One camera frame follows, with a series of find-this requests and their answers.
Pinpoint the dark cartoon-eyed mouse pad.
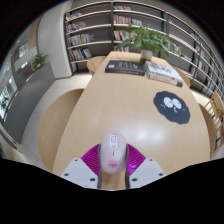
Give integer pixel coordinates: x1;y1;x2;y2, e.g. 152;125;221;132
153;90;192;125

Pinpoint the pale pink computer mouse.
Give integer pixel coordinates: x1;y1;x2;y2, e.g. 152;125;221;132
99;130;128;175

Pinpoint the book with pale red-lettered spine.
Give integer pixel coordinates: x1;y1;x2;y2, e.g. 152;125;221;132
146;73;184;88

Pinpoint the grey shelf unit with books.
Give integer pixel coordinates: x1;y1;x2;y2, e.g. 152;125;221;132
63;1;224;101

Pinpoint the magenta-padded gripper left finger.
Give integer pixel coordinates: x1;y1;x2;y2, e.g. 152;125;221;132
59;143;103;190

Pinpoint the black hardcover book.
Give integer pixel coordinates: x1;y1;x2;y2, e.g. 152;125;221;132
104;59;147;77

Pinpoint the small green background plant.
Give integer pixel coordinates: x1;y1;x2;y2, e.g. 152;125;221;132
31;52;51;71

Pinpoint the white-covered thick book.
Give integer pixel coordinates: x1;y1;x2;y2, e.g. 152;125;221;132
144;60;185;84

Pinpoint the green plant in white pot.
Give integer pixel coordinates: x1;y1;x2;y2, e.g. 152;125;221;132
115;23;183;66

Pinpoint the wooden slatted chair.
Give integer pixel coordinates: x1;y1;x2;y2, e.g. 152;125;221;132
203;91;224;141

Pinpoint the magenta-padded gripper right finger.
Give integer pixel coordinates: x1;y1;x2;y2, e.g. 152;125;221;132
124;143;168;190

